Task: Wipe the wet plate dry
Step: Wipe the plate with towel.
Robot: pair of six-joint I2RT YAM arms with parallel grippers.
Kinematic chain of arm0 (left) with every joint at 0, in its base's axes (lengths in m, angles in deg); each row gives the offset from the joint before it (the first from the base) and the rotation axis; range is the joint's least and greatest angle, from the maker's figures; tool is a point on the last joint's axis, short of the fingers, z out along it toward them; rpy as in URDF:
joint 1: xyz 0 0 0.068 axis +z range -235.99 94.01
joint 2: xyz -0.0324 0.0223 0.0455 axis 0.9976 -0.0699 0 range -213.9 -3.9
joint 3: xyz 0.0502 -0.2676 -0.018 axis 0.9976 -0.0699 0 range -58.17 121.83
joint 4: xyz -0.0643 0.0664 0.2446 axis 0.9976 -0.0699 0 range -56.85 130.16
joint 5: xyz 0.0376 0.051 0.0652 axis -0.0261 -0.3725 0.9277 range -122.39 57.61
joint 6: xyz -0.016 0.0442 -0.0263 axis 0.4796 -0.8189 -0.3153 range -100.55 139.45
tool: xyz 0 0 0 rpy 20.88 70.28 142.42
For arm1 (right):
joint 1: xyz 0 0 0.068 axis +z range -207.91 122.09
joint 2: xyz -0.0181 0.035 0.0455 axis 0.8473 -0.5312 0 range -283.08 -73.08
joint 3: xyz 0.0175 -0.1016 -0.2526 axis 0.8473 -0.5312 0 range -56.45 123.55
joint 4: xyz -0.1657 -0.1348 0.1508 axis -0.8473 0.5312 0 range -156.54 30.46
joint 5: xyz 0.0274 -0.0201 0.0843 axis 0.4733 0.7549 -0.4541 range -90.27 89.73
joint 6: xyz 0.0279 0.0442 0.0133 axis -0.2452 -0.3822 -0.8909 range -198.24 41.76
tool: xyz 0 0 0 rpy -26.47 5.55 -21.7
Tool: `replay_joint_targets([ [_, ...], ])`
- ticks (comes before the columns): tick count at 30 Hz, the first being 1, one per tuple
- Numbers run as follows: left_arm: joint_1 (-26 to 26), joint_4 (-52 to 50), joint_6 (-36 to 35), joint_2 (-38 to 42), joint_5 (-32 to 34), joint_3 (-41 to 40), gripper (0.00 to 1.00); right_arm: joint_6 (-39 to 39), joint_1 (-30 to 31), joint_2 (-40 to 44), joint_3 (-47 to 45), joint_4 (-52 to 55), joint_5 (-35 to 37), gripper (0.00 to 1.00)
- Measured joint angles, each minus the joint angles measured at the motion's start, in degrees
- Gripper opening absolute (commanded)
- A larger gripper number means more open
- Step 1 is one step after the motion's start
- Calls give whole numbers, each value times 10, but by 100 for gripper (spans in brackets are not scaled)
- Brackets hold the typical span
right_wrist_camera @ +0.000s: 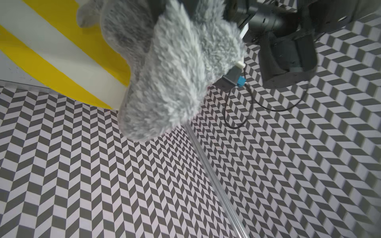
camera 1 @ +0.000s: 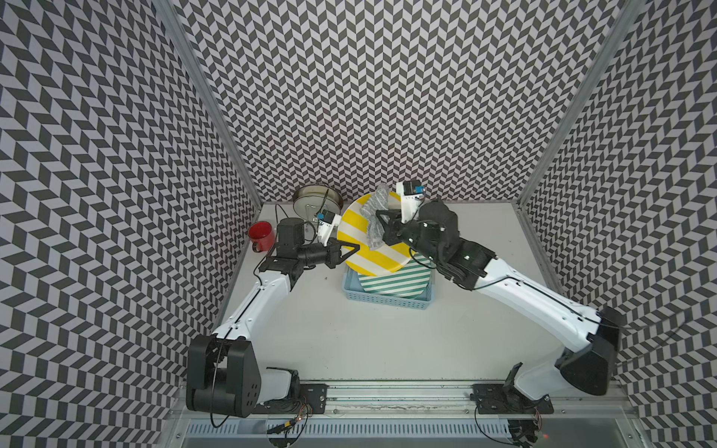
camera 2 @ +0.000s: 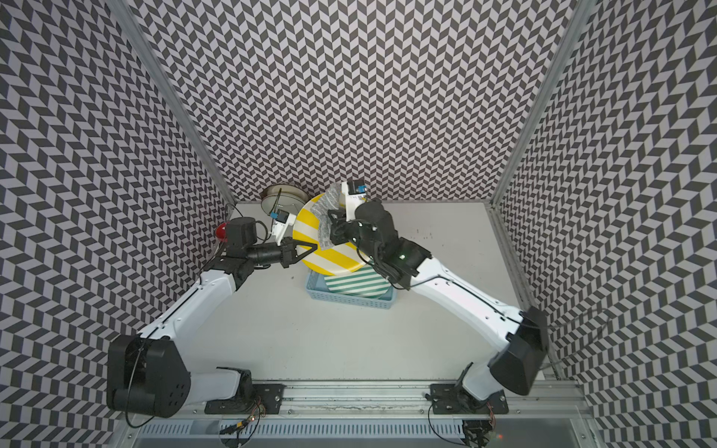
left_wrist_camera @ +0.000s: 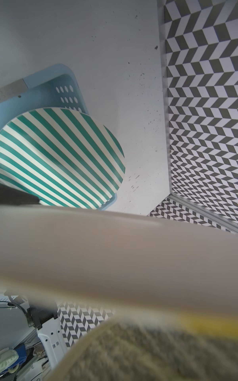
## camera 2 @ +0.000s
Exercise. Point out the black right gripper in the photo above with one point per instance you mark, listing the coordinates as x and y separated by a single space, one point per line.
340 224

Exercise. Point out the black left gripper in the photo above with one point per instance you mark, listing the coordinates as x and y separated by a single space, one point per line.
289 253

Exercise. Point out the green striped round plate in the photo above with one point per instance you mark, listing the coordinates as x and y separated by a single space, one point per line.
365 283

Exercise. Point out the grey striped fluffy cloth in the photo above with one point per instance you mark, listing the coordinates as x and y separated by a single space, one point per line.
329 200

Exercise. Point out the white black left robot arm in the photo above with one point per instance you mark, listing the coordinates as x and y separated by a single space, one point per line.
146 372

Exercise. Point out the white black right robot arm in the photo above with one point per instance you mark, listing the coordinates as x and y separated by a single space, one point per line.
518 338

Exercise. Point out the silver metal plate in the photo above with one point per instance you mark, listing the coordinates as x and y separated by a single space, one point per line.
283 197

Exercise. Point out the light blue plastic basket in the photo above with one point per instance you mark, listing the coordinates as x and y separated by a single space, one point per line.
316 288

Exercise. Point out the red mug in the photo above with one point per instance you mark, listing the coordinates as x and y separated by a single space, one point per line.
221 233

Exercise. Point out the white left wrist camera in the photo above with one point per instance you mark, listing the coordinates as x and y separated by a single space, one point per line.
282 221

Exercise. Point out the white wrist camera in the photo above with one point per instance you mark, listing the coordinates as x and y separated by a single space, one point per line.
282 221
354 191

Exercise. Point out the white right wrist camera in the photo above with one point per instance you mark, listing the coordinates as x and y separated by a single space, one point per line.
354 191

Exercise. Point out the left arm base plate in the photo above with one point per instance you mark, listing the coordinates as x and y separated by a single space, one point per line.
269 396

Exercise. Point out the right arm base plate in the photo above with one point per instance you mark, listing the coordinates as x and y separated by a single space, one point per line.
449 399

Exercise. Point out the aluminium front rail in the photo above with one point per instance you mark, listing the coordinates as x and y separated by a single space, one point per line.
404 399

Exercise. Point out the aluminium corner post left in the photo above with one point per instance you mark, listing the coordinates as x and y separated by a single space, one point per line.
131 30

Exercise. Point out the aluminium corner post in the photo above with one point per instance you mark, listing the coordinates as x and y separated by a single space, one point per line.
568 42
131 30

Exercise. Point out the aluminium corner post right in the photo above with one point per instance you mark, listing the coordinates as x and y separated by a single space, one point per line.
568 42

